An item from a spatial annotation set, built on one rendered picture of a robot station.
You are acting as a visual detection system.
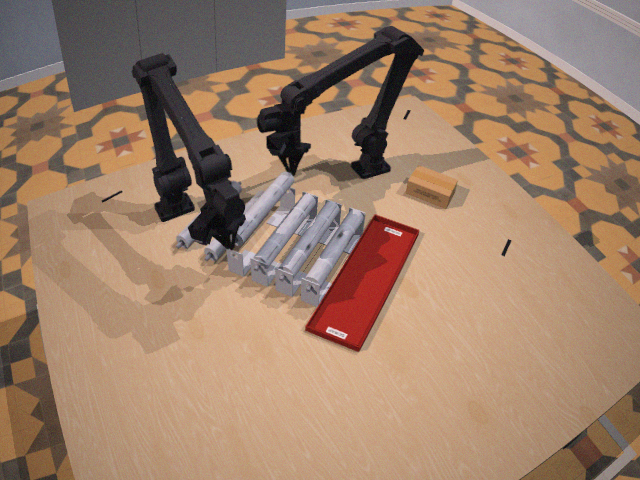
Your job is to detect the brown cardboard box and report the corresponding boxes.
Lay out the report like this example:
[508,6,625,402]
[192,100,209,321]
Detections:
[406,165,458,209]

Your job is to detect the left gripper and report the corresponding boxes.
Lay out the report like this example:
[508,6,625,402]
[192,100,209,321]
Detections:
[279,142,311,176]

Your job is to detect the red rectangular tray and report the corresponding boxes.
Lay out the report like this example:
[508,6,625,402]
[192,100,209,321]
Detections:
[305,214,419,352]

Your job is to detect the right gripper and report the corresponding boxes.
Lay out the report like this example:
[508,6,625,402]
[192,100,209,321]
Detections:
[212,214,246,250]

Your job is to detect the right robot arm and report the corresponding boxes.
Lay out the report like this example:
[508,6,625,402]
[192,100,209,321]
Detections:
[132,53,245,246]

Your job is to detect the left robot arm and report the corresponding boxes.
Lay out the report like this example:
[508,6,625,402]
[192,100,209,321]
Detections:
[257,26,424,179]

